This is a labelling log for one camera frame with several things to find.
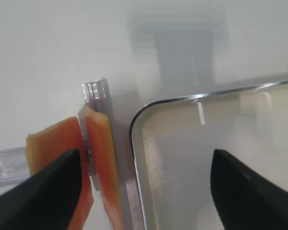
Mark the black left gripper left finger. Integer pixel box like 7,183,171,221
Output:
0,149,82,230

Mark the white rectangular metal tray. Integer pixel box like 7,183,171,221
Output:
129,80,288,230

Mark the clear acrylic rail left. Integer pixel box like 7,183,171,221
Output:
82,78,144,230

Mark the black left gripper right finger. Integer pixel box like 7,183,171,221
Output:
211,149,288,230

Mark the orange cheese slice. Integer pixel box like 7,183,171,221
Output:
25,116,94,230
83,104,124,230

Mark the clear holder cheese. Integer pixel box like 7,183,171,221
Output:
0,147,30,187

